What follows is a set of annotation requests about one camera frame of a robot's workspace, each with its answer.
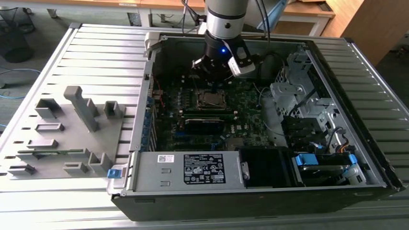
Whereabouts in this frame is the silver CPU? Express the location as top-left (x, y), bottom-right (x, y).
top-left (202, 92), bottom-right (223, 104)

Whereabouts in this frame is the CPU socket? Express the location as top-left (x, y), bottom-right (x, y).
top-left (194, 88), bottom-right (230, 110)

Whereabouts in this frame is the metal drive cage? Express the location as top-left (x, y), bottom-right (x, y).
top-left (268, 52), bottom-right (323, 120)

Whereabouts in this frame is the black graphics card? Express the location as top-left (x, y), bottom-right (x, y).
top-left (183, 117), bottom-right (226, 136)

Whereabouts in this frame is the green motherboard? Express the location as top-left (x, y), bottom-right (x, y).
top-left (147, 74), bottom-right (287, 153)

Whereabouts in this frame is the pale blue teach pendant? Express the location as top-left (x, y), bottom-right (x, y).
top-left (257, 0), bottom-right (286, 29)

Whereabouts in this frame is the brown chipset heatsink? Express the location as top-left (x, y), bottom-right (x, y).
top-left (225, 138), bottom-right (245, 150)

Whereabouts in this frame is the wooden desk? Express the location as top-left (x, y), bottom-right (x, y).
top-left (139, 0), bottom-right (335, 36)

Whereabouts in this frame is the black plastic drive bay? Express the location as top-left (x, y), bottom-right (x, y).
top-left (280, 116), bottom-right (323, 149)

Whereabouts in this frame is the grey power supply unit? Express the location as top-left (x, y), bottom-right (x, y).
top-left (125, 150), bottom-right (250, 192)

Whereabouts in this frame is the hard disk in blue carrier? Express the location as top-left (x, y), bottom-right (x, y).
top-left (291, 153), bottom-right (358, 186)

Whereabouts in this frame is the grey parts rack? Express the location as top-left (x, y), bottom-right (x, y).
top-left (5, 85), bottom-right (134, 180)

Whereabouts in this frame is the wooden cabinet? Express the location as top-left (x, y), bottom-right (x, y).
top-left (320, 0), bottom-right (409, 67)

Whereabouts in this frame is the black PC case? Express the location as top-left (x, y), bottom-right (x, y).
top-left (106, 31), bottom-right (404, 222)

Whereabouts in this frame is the black waste bin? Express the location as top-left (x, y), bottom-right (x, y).
top-left (0, 7), bottom-right (35, 63)

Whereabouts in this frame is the blue cable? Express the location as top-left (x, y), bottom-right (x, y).
top-left (0, 68), bottom-right (42, 100)

